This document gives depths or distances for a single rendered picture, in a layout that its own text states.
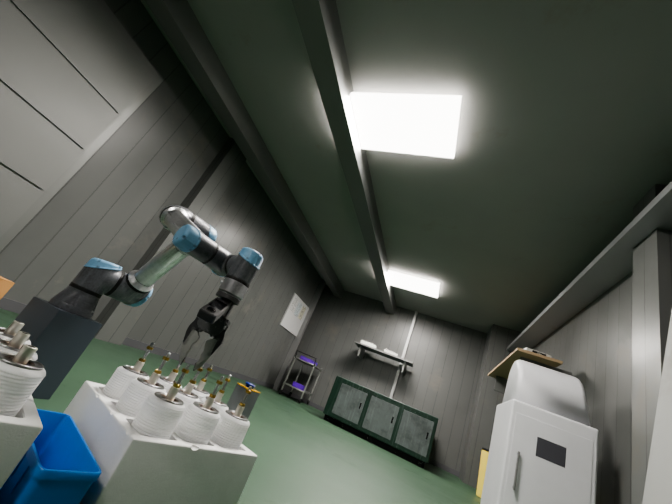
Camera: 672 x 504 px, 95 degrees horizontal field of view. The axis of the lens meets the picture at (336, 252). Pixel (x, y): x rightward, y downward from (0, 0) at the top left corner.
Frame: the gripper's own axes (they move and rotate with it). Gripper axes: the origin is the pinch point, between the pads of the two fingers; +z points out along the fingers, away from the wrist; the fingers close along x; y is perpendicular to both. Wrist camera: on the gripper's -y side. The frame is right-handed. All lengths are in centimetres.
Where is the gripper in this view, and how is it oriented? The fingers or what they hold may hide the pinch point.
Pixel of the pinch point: (189, 362)
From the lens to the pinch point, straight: 94.2
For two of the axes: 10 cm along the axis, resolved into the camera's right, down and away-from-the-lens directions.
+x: -9.0, -4.4, -0.7
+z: -3.8, 8.4, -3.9
